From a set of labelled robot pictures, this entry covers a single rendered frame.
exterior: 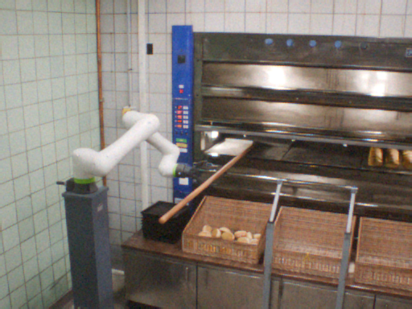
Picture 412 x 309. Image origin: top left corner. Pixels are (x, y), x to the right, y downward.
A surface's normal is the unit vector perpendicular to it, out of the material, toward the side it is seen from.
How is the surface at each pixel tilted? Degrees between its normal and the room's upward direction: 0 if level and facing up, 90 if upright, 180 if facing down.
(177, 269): 90
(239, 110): 70
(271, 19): 90
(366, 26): 90
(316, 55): 90
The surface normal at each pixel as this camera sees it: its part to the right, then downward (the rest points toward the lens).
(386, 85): -0.33, -0.11
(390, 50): -0.36, 0.25
